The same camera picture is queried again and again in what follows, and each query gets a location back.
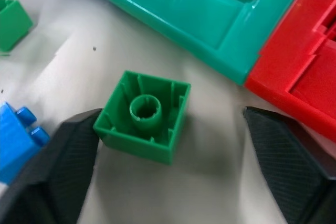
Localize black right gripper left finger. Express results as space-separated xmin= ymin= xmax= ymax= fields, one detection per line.
xmin=0 ymin=108 xmax=103 ymax=224

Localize teal green plastic bin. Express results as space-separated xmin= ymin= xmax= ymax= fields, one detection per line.
xmin=80 ymin=0 xmax=313 ymax=86

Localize red plastic bin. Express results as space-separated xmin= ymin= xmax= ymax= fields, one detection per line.
xmin=244 ymin=0 xmax=336 ymax=143

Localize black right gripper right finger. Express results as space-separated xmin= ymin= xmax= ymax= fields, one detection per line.
xmin=243 ymin=106 xmax=336 ymax=224

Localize blue building block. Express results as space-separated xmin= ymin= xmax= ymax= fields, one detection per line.
xmin=0 ymin=101 xmax=50 ymax=185

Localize green building block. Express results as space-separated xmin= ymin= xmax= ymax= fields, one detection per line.
xmin=0 ymin=0 xmax=34 ymax=52
xmin=92 ymin=70 xmax=192 ymax=166

